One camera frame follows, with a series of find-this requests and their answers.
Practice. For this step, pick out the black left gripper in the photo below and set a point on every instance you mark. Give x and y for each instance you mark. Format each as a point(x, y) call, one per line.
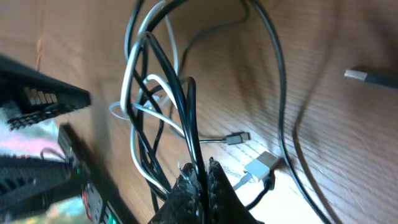
point(29, 186)

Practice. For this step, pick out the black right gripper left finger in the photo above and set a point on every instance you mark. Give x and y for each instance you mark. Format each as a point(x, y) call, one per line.
point(183, 204)

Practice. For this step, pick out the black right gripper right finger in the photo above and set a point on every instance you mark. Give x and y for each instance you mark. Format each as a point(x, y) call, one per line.
point(224, 205)

